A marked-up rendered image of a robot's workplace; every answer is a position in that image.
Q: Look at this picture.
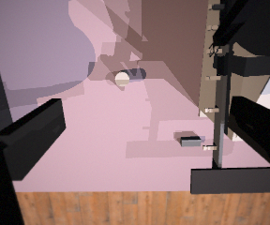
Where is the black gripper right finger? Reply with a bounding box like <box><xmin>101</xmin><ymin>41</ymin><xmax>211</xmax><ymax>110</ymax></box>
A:
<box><xmin>227</xmin><ymin>96</ymin><xmax>270</xmax><ymax>163</ymax></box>

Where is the grey metal cylinder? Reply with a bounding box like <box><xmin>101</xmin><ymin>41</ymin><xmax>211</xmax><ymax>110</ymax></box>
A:
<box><xmin>115</xmin><ymin>70</ymin><xmax>130</xmax><ymax>86</ymax></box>

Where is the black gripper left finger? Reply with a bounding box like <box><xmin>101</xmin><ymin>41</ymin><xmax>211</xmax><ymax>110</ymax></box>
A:
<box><xmin>0</xmin><ymin>98</ymin><xmax>66</xmax><ymax>225</ymax></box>

